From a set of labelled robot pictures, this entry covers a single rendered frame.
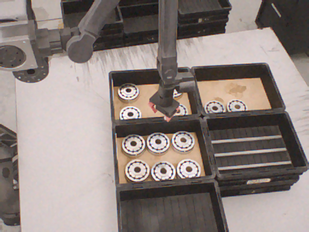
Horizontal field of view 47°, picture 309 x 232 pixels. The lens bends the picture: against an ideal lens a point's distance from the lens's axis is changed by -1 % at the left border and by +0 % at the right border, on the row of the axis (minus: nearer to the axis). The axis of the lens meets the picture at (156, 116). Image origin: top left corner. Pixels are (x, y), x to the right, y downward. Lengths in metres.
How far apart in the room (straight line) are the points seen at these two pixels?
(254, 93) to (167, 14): 0.88
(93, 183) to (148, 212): 0.33
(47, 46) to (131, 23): 1.78
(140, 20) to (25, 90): 1.20
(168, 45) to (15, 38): 0.46
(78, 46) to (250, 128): 0.96
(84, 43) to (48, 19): 2.46
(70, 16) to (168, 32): 1.67
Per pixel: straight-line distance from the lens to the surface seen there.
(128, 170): 1.50
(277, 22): 3.13
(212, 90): 1.82
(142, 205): 1.48
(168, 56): 1.17
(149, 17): 2.88
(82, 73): 2.04
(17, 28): 1.12
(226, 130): 1.69
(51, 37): 1.10
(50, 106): 1.93
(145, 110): 1.70
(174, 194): 1.49
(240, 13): 3.69
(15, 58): 1.12
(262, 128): 1.75
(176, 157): 1.57
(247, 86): 1.89
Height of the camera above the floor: 2.21
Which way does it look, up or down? 55 degrees down
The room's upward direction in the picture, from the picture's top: 5 degrees clockwise
